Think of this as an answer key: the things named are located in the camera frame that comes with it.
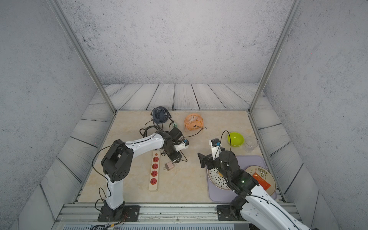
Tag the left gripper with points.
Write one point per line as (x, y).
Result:
(177, 157)

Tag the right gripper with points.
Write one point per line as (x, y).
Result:
(203, 160)

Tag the dark blue desk fan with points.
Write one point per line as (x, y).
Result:
(160, 115)

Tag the pink USB plug adapter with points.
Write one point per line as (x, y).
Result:
(168, 166)

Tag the beige power strip red sockets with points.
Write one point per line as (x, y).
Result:
(154, 171)

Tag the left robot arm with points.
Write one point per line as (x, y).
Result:
(117, 161)

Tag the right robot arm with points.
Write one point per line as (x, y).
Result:
(252, 203)

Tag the orange desk fan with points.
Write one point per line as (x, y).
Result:
(194, 122)

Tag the white dotted plate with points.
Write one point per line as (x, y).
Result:
(217, 179)

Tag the lime green bowl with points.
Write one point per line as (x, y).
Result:
(235, 139)

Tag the clear glass cup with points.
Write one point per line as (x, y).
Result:
(250, 143)

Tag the beige patterned plate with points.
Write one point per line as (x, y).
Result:
(265, 174)

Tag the red snack packet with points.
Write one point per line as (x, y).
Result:
(261, 181)

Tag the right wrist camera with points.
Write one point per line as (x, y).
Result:
(215, 147)

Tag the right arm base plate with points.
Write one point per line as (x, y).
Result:
(228, 213)

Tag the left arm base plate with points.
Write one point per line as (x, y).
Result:
(121, 214)

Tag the aluminium front rail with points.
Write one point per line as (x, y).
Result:
(83, 216)

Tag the right aluminium frame post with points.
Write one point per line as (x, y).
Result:
(295, 7)

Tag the aluminium frame post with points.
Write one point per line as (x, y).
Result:
(64, 23)
(295, 7)

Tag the left aluminium frame post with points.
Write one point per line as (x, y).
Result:
(64, 23)

